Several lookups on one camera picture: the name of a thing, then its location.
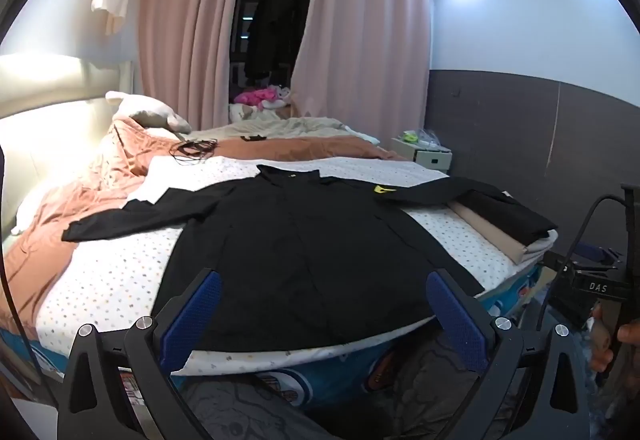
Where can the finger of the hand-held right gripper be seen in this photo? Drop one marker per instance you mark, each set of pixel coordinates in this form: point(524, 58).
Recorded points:
point(560, 265)

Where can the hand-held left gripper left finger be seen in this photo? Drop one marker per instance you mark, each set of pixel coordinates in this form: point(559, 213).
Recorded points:
point(192, 315)

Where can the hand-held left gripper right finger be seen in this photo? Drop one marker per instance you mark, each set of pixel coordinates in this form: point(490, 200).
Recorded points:
point(457, 320)

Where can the black long-sleeved shirt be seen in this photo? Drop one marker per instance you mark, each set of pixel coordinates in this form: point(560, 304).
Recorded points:
point(300, 260)

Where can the pink clothes pile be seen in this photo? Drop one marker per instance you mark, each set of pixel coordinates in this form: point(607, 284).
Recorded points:
point(257, 96)

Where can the person's right hand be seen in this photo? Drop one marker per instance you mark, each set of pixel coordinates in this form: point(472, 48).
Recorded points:
point(600, 340)

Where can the folded black garment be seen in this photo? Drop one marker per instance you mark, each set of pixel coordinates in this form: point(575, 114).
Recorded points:
point(515, 217)

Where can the folded beige garment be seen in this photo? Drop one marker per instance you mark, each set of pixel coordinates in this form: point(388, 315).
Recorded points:
point(490, 235)

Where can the white dotted bed sheet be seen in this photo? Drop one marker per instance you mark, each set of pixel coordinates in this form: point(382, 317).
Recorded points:
point(110, 280)

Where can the person's legs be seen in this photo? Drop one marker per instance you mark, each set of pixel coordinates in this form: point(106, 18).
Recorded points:
point(235, 405)

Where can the white nightstand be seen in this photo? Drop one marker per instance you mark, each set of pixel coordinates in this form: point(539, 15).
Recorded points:
point(430, 160)

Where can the orange blanket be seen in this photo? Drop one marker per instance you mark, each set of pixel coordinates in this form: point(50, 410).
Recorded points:
point(65, 200)

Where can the clear plastic bag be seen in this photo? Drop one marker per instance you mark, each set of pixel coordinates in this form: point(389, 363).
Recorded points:
point(429, 139)

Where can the small black item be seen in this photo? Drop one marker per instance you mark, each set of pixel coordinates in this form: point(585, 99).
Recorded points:
point(252, 138)

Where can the green small item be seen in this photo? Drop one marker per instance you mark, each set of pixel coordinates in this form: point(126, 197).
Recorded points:
point(411, 137)

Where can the white plush pillow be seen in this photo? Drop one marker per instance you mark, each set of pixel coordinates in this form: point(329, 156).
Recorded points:
point(145, 113)

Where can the beige crumpled blanket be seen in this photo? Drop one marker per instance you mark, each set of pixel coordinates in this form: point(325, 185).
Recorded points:
point(300, 125)

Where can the beige padded headboard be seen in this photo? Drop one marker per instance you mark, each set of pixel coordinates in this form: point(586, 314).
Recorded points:
point(45, 120)

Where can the pink curtain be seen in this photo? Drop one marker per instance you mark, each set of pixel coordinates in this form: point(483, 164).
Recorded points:
point(370, 45)
point(185, 20)

